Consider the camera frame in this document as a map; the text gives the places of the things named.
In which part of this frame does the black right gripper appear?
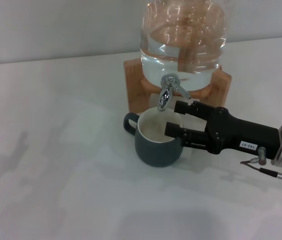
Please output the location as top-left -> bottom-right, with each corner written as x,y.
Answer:
164,100 -> 282,161

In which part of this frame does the dark mug with white interior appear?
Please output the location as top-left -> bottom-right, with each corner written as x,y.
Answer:
123,107 -> 184,168

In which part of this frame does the chrome dispenser faucet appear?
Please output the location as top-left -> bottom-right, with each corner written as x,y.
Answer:
157,72 -> 191,112

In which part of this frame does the light wooden dispenser stand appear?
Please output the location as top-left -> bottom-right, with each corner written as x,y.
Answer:
123,59 -> 232,113

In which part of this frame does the clear glass water dispenser jar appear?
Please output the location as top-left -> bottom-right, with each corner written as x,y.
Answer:
140,0 -> 232,92

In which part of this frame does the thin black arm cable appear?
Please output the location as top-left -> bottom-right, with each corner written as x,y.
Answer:
240,146 -> 282,186

